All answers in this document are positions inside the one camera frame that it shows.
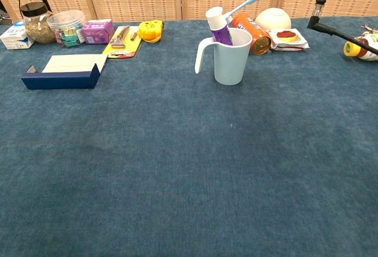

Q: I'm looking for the dark blue tablecloth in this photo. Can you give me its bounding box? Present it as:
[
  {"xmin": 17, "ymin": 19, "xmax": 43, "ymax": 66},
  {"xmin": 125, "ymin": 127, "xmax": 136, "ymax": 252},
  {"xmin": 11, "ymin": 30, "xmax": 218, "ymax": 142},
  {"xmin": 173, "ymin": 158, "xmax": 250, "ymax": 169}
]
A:
[{"xmin": 0, "ymin": 16, "xmax": 378, "ymax": 257}]

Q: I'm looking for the purple cardboard box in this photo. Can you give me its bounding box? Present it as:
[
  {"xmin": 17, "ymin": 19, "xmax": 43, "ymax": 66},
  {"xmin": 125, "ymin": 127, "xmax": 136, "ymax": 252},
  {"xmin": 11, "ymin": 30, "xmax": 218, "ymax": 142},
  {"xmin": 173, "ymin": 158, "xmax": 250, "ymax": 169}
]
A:
[{"xmin": 81, "ymin": 19, "xmax": 115, "ymax": 45}]

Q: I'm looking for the white blue milk carton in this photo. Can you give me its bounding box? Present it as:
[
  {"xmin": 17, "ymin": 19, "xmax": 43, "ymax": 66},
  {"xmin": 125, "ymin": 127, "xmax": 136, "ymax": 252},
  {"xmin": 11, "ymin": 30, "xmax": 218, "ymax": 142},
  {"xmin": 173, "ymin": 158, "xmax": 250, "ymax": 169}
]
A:
[{"xmin": 0, "ymin": 20, "xmax": 35, "ymax": 50}]

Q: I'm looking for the orange cylindrical can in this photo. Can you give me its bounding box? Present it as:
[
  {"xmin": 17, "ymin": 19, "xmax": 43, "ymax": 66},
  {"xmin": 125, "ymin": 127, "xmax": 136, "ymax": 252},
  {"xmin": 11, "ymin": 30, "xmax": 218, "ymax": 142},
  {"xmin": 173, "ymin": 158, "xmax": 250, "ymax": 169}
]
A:
[{"xmin": 232, "ymin": 13, "xmax": 272, "ymax": 56}]

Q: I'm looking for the white snack packet red picture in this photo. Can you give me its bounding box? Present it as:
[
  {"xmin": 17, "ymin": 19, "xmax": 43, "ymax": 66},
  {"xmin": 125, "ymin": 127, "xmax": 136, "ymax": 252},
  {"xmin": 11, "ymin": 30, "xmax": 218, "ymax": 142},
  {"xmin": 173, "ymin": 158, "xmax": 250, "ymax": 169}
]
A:
[{"xmin": 268, "ymin": 28, "xmax": 310, "ymax": 51}]

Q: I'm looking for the beige rope bundle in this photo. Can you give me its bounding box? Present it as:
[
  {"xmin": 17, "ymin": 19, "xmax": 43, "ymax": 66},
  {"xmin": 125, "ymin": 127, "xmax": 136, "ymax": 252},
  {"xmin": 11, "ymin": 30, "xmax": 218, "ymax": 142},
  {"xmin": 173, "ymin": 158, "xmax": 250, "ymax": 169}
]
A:
[{"xmin": 360, "ymin": 24, "xmax": 378, "ymax": 38}]

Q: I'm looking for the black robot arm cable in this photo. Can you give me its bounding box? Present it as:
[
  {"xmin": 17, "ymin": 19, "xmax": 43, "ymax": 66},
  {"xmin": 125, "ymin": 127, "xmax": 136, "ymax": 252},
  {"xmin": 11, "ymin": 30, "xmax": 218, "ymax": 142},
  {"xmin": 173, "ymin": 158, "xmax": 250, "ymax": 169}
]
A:
[{"xmin": 307, "ymin": 0, "xmax": 378, "ymax": 56}]

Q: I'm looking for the beige upturned bowl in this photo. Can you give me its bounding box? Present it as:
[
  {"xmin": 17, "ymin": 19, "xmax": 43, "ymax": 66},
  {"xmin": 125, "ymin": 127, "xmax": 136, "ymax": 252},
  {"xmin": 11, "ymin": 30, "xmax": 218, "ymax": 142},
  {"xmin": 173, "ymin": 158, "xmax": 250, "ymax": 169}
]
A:
[{"xmin": 255, "ymin": 7, "xmax": 292, "ymax": 32}]

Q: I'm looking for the razor in yellow blister pack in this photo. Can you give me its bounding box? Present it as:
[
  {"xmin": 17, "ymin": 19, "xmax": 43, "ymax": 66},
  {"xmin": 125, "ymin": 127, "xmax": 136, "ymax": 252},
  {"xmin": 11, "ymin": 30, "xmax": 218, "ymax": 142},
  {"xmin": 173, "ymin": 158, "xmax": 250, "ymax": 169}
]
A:
[{"xmin": 102, "ymin": 25, "xmax": 143, "ymax": 59}]

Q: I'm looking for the yellow-capped white-label drink bottle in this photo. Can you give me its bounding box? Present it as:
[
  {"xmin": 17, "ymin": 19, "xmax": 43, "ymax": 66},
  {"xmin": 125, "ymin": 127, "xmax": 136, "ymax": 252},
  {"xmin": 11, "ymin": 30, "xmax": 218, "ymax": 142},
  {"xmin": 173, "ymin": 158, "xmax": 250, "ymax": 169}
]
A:
[{"xmin": 343, "ymin": 35, "xmax": 378, "ymax": 62}]

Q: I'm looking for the yellow tape measure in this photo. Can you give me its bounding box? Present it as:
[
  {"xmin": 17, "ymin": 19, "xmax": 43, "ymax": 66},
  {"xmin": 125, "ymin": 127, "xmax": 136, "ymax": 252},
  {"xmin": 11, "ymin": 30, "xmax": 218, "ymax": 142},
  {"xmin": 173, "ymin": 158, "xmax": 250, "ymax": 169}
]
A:
[{"xmin": 138, "ymin": 19, "xmax": 165, "ymax": 44}]

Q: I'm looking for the clear plastic tub of clips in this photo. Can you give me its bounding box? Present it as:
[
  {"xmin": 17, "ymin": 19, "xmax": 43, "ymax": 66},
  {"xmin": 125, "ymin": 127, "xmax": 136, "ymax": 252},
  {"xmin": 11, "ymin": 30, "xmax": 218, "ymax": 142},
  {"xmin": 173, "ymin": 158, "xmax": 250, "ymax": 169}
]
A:
[{"xmin": 46, "ymin": 9, "xmax": 86, "ymax": 48}]

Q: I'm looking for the navy open glasses case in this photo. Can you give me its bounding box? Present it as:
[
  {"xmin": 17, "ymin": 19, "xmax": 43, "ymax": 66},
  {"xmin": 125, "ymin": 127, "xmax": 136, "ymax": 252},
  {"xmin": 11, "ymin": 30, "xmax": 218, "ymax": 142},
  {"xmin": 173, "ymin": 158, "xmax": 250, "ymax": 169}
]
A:
[{"xmin": 21, "ymin": 53, "xmax": 109, "ymax": 90}]

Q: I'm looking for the purple bottle with white cap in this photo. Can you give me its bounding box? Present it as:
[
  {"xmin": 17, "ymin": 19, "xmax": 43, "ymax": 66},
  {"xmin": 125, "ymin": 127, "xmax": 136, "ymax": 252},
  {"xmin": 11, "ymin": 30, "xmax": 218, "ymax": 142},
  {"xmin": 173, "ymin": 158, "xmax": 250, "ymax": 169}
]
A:
[{"xmin": 205, "ymin": 6, "xmax": 234, "ymax": 47}]

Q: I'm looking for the glass jar black lid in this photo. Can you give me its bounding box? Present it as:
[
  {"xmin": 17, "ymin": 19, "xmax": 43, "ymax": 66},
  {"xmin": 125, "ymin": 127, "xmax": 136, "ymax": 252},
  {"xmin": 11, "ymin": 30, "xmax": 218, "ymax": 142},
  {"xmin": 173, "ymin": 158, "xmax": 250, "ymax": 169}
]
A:
[{"xmin": 19, "ymin": 2, "xmax": 57, "ymax": 44}]

